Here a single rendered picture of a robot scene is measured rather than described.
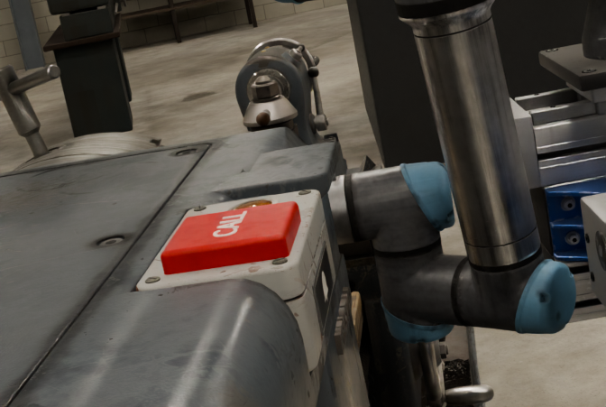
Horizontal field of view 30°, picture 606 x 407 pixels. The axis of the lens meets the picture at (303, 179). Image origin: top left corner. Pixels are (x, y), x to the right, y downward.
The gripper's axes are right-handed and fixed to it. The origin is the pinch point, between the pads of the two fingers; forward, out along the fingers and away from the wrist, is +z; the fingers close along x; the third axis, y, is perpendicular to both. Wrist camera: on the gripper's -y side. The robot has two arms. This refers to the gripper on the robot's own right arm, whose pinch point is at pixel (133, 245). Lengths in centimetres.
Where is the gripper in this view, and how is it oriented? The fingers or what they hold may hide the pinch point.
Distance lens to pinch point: 126.8
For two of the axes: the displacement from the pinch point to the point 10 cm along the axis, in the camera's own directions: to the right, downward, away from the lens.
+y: 1.0, -2.6, 9.6
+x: -1.8, -9.5, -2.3
